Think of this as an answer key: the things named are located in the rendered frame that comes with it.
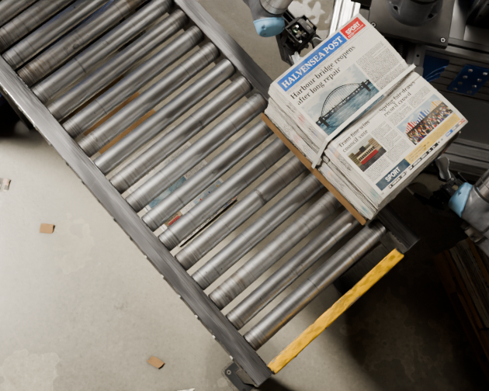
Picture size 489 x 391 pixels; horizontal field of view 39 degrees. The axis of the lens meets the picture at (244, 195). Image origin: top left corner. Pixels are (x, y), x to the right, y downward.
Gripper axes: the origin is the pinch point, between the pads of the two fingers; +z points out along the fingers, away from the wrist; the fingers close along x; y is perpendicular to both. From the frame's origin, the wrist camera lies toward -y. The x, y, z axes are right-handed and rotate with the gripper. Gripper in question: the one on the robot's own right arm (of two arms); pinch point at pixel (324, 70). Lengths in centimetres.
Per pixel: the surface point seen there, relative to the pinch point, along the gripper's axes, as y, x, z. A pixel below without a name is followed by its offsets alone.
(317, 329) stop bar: -1, -48, 49
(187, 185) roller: -3.6, -48.2, 1.0
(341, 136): 22.3, -20.2, 20.2
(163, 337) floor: -86, -71, 19
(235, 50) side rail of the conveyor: -0.4, -14.5, -19.5
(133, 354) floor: -87, -82, 17
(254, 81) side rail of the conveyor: -0.5, -16.6, -9.3
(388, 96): 22.8, -5.0, 20.0
